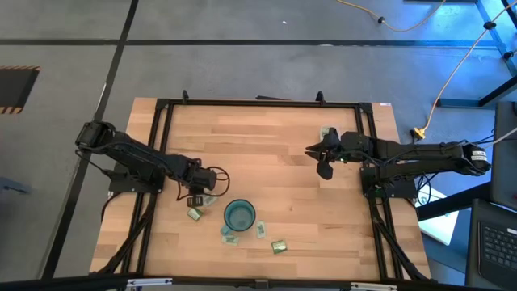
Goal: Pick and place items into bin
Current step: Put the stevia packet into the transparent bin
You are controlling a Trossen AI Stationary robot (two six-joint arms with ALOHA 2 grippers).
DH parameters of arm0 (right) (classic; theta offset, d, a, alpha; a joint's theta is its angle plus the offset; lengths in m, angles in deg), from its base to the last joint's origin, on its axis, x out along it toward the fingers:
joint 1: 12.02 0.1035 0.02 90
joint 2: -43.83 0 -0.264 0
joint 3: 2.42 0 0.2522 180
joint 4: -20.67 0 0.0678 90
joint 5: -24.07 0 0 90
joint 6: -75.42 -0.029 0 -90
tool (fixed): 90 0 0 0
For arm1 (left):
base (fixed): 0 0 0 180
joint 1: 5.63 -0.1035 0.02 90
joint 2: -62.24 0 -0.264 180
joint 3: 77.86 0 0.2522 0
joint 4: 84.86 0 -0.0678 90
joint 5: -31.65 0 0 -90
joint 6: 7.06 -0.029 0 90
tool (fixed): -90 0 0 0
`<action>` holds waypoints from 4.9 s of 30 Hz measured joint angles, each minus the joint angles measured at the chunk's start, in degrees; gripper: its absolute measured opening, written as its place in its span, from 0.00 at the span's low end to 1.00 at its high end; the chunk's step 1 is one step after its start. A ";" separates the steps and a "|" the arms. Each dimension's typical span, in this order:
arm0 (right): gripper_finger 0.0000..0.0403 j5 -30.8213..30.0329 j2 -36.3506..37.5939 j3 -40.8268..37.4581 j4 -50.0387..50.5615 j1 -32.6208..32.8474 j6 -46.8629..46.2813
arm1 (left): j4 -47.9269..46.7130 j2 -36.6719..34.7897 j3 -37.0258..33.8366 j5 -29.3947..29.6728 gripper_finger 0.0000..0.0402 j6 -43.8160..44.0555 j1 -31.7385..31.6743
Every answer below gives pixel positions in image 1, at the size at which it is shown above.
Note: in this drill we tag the teal speckled ceramic mug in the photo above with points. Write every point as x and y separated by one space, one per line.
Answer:
239 216

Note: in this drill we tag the black aluminium table frame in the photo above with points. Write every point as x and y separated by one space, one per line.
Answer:
262 103

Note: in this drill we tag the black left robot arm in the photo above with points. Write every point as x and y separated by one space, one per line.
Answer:
133 155

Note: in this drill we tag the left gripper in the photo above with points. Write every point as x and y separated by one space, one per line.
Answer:
204 178

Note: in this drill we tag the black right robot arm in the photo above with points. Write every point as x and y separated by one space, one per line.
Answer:
424 151

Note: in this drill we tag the grey floor object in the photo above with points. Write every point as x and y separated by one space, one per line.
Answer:
12 186

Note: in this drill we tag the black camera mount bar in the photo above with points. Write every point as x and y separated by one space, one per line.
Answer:
60 283

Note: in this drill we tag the black hazard striped floor hatch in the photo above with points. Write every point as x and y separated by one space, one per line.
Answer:
16 87

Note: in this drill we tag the white box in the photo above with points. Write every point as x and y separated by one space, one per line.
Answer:
440 230

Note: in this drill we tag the silver mount bracket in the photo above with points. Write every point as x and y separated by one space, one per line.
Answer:
373 286
149 282

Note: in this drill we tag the black diagonal desk bar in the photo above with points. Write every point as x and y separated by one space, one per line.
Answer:
452 204

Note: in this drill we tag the black laptop keyboard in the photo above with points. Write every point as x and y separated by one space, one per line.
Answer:
498 246

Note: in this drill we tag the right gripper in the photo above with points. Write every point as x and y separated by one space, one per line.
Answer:
333 151

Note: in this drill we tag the green and white sachet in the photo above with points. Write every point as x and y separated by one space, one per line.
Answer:
230 240
261 229
195 214
210 201
279 247

